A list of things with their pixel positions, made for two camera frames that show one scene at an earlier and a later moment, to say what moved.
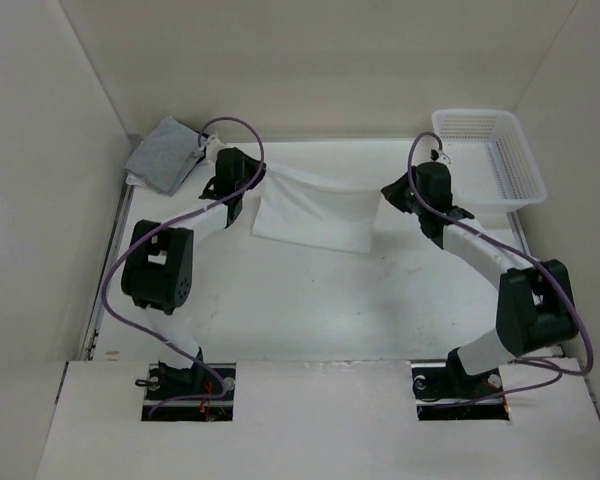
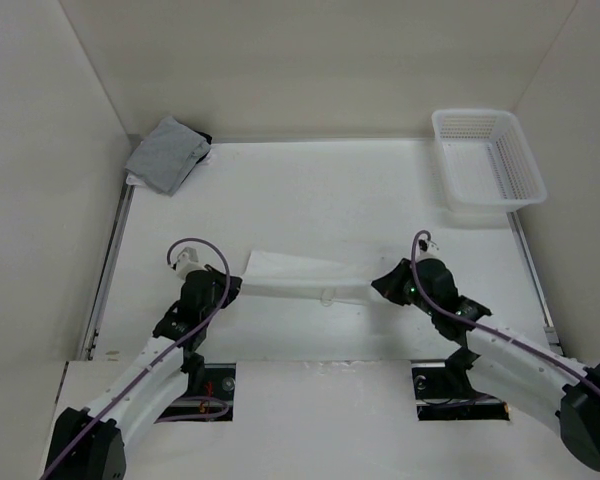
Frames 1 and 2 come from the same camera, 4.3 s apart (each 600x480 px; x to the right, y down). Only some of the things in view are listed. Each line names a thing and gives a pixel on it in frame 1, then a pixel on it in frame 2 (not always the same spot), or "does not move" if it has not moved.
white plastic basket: (492, 168) does not move
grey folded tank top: (165, 155) does not move
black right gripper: (394, 192) -> (389, 283)
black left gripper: (257, 173) -> (219, 278)
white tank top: (298, 207) -> (278, 275)
